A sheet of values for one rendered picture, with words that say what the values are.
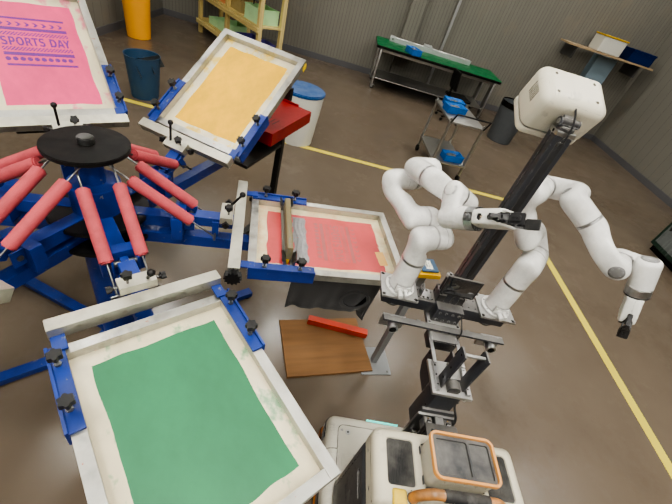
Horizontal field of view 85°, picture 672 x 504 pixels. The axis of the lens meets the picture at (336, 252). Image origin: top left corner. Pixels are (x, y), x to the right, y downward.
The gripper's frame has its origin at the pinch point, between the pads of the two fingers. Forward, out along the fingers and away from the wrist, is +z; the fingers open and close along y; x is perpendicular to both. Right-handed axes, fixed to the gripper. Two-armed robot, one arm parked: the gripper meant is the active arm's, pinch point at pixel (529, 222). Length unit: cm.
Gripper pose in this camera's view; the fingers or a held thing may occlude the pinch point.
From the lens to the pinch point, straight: 112.7
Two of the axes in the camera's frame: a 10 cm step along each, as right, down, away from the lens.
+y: 7.8, 1.3, 6.2
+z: 6.0, 1.3, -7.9
